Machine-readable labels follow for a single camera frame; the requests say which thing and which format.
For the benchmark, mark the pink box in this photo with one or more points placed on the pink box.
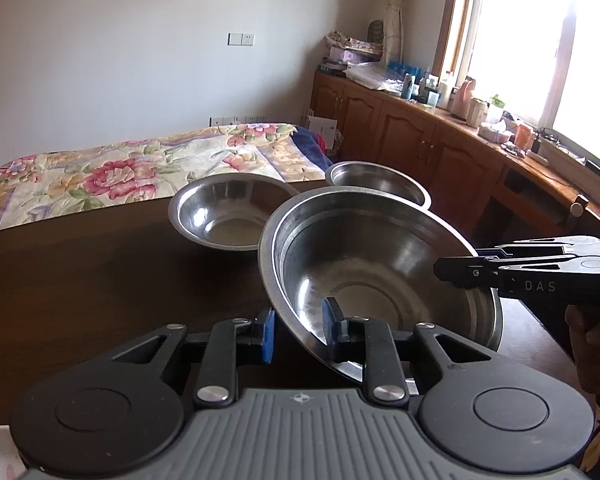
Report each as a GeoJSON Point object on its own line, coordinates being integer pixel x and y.
{"type": "Point", "coordinates": [352, 55]}

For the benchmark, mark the blue cosmetic box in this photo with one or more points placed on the blue cosmetic box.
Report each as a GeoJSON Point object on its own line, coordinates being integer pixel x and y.
{"type": "Point", "coordinates": [405, 68]}

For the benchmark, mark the floral blanket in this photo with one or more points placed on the floral blanket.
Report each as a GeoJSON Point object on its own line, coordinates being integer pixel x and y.
{"type": "Point", "coordinates": [130, 170]}

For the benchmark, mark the white bottle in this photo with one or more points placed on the white bottle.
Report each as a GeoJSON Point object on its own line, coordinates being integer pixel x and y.
{"type": "Point", "coordinates": [445, 91]}

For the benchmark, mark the patterned beige curtain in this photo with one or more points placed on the patterned beige curtain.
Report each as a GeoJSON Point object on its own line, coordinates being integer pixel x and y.
{"type": "Point", "coordinates": [395, 10]}

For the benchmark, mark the large steel bowl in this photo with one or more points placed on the large steel bowl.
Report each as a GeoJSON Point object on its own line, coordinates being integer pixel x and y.
{"type": "Point", "coordinates": [380, 260]}

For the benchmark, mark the medium steel bowl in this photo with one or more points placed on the medium steel bowl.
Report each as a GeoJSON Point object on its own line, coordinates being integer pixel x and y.
{"type": "Point", "coordinates": [220, 215]}

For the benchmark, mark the stack of folded cloths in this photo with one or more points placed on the stack of folded cloths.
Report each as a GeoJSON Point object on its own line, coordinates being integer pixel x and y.
{"type": "Point", "coordinates": [352, 40]}

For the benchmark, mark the wooden framed window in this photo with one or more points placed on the wooden framed window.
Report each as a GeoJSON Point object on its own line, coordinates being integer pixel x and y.
{"type": "Point", "coordinates": [520, 35]}

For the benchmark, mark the wooden cabinet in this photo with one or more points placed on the wooden cabinet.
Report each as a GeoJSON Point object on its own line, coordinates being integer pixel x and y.
{"type": "Point", "coordinates": [405, 135]}

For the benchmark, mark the pink thermos jug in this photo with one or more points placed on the pink thermos jug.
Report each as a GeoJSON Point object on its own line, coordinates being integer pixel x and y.
{"type": "Point", "coordinates": [463, 100]}

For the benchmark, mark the white wall switch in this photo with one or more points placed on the white wall switch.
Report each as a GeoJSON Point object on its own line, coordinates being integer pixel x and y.
{"type": "Point", "coordinates": [240, 39]}

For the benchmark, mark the orange bottle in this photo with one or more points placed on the orange bottle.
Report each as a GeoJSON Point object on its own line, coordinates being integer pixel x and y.
{"type": "Point", "coordinates": [523, 136]}

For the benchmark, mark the white power strip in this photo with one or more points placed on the white power strip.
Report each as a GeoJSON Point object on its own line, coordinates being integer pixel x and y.
{"type": "Point", "coordinates": [562, 150]}

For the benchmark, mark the small steel bowl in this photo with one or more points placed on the small steel bowl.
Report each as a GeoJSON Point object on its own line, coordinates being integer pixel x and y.
{"type": "Point", "coordinates": [375, 180]}

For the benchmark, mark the white paper bag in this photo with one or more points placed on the white paper bag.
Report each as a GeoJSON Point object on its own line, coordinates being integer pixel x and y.
{"type": "Point", "coordinates": [322, 129]}

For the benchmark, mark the blue spray can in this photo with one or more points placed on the blue spray can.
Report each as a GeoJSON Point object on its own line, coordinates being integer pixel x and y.
{"type": "Point", "coordinates": [407, 87]}

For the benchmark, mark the green lid bottle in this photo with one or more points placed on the green lid bottle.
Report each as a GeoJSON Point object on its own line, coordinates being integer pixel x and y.
{"type": "Point", "coordinates": [496, 109]}

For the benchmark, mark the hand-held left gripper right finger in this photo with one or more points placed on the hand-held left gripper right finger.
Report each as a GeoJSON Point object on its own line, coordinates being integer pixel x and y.
{"type": "Point", "coordinates": [331, 325]}

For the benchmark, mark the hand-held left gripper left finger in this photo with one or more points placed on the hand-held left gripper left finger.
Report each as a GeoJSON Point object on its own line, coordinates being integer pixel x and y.
{"type": "Point", "coordinates": [268, 335]}

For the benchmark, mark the beige cup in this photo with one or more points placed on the beige cup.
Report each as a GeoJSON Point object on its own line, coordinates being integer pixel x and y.
{"type": "Point", "coordinates": [477, 112]}

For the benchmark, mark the stack of dark books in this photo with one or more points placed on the stack of dark books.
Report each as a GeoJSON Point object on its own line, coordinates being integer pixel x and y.
{"type": "Point", "coordinates": [332, 68]}

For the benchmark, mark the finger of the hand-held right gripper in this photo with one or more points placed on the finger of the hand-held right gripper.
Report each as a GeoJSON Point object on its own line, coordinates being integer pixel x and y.
{"type": "Point", "coordinates": [465, 272]}
{"type": "Point", "coordinates": [530, 248]}

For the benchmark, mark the white tissue pack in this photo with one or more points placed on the white tissue pack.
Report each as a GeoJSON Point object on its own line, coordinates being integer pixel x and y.
{"type": "Point", "coordinates": [495, 132]}

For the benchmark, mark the person's right hand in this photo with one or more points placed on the person's right hand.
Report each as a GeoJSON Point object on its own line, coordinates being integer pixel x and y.
{"type": "Point", "coordinates": [597, 345]}

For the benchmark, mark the clear plastic bags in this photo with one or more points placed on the clear plastic bags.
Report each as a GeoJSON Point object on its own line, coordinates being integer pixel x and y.
{"type": "Point", "coordinates": [375, 77]}

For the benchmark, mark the low wall socket row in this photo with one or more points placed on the low wall socket row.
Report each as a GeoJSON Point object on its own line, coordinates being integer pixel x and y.
{"type": "Point", "coordinates": [237, 120]}

